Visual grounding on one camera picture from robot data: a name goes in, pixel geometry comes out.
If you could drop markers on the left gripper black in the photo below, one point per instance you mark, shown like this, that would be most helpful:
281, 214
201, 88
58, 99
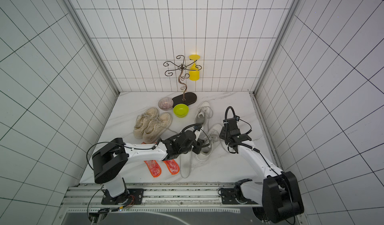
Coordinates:
199, 145

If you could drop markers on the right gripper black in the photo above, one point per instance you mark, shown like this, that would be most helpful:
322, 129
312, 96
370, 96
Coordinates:
235, 138

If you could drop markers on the white insole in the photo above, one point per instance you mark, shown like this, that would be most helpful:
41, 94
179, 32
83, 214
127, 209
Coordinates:
186, 164

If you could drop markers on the white sneaker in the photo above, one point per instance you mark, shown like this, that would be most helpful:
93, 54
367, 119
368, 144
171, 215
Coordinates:
211, 143
204, 114

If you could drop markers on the red insole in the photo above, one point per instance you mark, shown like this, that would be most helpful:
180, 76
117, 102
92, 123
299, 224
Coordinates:
154, 168
172, 166

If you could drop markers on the beige lace sneaker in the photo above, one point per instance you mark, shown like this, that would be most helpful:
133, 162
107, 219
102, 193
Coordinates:
143, 120
157, 127

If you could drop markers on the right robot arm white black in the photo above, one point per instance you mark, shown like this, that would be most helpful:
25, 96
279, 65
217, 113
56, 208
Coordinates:
277, 191

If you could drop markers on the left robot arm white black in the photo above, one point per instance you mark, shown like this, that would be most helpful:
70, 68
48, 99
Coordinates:
109, 160

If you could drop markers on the green plastic bowl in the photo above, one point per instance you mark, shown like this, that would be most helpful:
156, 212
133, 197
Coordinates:
181, 110

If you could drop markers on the pink glass bowl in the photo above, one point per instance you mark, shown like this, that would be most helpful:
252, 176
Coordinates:
166, 103

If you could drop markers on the ornate metal cup stand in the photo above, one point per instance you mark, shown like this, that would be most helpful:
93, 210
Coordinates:
186, 98

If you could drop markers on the yellow plastic goblet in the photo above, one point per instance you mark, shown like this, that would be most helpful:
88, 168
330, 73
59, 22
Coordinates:
195, 69

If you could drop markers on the aluminium mounting rail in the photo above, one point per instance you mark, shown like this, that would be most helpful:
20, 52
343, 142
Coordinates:
157, 195

